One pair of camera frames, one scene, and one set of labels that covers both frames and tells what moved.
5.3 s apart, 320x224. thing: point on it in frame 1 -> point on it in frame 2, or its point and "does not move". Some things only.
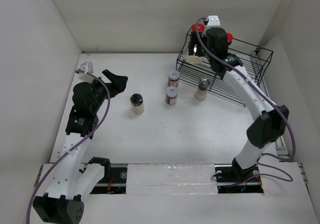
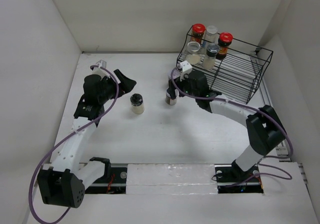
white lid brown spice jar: x=171 y=94 does not move
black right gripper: x=192 y=42 -> x=171 y=90
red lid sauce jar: x=201 y=27 does not move
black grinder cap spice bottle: x=137 y=104 does not move
